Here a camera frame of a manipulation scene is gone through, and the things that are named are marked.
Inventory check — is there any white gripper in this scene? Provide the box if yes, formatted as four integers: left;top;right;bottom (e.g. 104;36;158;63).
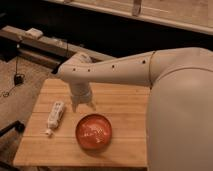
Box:
69;83;96;112

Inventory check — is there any white plastic bottle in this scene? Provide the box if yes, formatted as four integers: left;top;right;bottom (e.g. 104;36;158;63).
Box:
45;101;65;136

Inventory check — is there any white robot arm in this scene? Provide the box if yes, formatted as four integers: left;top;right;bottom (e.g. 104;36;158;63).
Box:
57;47;213;171

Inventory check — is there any red ceramic bowl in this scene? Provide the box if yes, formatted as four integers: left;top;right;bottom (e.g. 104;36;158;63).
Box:
75;114;112;150

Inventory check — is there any wooden table board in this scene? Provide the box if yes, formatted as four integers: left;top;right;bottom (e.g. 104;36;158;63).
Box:
13;79;149;168

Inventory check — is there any black table leg bar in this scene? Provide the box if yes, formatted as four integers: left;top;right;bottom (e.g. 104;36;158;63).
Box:
0;121;25;137

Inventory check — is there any black power adapter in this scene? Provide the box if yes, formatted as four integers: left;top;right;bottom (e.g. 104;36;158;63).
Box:
14;75;23;86

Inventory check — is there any long metal beam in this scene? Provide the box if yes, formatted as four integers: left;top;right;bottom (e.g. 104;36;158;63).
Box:
0;25;113;61

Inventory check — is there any white box on beam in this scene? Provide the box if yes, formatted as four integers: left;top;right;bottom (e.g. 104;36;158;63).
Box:
26;28;43;39

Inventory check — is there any wooden shelf ledge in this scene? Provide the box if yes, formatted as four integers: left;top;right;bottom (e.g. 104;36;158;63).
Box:
47;0;213;36

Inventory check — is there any black cable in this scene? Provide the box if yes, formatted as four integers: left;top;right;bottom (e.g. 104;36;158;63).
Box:
0;54;21;98

